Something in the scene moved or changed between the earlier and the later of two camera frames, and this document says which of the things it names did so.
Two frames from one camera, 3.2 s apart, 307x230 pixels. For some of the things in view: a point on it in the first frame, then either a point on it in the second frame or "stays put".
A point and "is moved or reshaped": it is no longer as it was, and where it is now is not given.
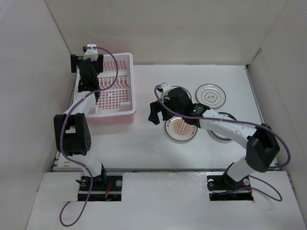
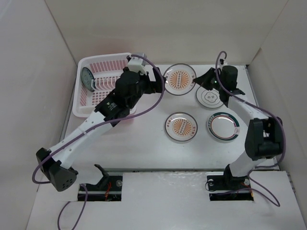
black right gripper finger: (155, 107) → (208, 80)
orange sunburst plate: (178, 130) stays put
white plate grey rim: (211, 95) stays put
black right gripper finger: (166, 115) → (209, 86)
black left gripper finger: (100, 63) → (159, 82)
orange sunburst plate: (185, 89) is moved or reshaped
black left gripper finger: (75, 60) → (151, 87)
